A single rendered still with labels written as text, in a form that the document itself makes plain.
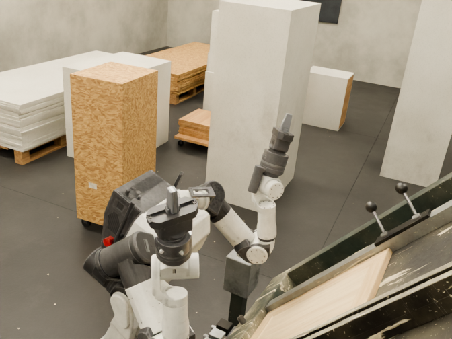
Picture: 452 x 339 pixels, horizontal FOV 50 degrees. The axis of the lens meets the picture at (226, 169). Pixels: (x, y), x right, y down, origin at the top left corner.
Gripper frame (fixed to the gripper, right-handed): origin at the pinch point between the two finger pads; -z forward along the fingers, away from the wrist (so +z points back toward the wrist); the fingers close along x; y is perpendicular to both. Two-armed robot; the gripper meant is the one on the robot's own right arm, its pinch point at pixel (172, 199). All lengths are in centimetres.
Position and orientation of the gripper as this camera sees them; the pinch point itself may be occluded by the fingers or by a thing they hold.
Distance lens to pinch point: 109.3
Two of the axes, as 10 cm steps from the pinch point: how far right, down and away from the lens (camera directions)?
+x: 8.7, -2.7, 4.1
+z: -0.5, 7.8, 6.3
